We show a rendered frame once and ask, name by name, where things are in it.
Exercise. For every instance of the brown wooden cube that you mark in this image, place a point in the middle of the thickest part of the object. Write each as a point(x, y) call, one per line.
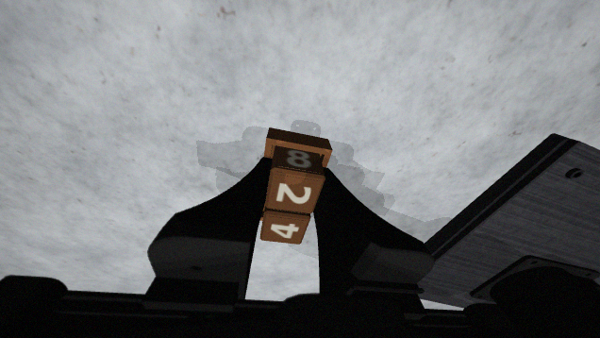
point(296, 180)
point(284, 226)

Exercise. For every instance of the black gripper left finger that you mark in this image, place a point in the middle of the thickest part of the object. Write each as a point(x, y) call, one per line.
point(202, 256)

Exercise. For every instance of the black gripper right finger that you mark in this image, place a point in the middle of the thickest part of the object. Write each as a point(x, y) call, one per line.
point(361, 254)

